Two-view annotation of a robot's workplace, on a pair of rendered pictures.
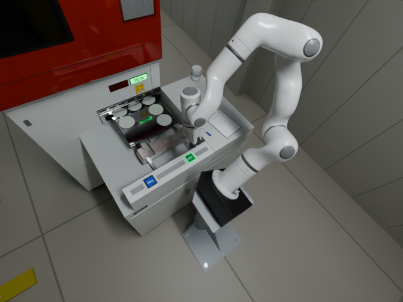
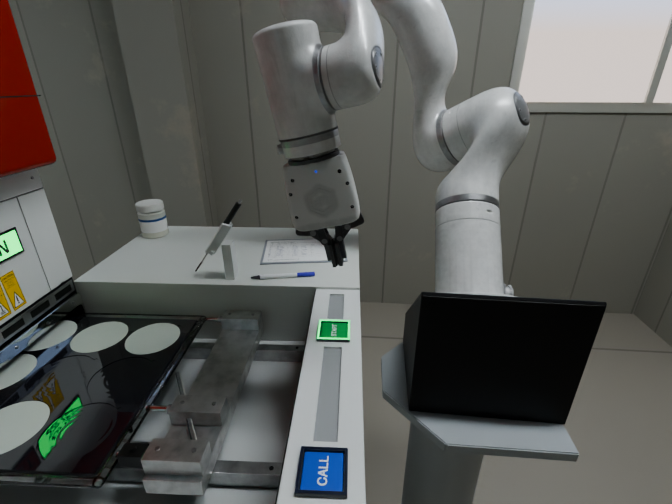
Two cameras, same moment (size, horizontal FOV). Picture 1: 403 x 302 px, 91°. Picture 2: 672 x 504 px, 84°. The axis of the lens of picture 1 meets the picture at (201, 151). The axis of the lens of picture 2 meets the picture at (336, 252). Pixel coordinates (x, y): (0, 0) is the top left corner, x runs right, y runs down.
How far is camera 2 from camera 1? 0.74 m
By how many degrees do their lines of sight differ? 43
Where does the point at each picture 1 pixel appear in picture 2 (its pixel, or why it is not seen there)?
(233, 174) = (477, 244)
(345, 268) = (626, 388)
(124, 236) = not seen: outside the picture
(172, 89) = (116, 268)
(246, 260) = not seen: outside the picture
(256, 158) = (482, 172)
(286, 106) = (450, 38)
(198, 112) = (364, 26)
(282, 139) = (496, 92)
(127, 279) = not seen: outside the picture
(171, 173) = (343, 394)
